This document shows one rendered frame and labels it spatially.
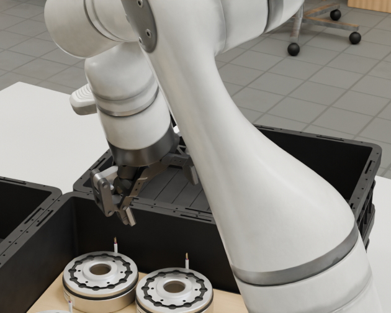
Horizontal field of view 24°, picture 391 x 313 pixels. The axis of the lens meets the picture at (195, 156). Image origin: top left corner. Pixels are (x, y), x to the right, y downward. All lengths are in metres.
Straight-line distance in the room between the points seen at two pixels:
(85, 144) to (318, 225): 1.38
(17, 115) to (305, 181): 1.55
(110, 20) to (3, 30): 4.01
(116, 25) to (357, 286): 0.28
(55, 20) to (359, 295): 0.39
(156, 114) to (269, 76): 3.15
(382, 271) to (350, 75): 2.65
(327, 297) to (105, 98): 0.40
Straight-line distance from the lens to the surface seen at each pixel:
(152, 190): 1.50
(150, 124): 0.95
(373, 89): 4.01
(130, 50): 0.90
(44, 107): 2.12
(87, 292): 1.21
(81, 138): 1.96
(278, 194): 0.57
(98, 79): 0.91
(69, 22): 0.83
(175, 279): 1.22
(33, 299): 1.25
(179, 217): 1.23
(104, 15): 0.73
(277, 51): 4.37
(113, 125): 0.95
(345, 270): 0.61
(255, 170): 0.56
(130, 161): 0.99
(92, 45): 0.82
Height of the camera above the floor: 1.57
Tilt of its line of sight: 28 degrees down
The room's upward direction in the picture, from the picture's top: straight up
